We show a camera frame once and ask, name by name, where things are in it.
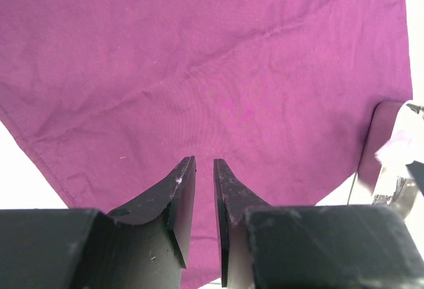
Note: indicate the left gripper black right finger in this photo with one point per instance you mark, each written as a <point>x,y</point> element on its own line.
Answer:
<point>336,246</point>

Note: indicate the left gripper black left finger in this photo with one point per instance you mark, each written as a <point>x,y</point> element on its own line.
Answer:
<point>143,243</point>

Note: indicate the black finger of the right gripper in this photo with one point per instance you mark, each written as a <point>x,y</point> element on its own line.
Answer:
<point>416,170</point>

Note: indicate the gauze pad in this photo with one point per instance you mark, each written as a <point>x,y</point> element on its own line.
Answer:
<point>401,149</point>

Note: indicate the steel tray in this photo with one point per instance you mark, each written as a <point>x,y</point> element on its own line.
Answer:
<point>392,187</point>

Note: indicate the purple cloth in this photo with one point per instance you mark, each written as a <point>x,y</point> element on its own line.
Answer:
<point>107,96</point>

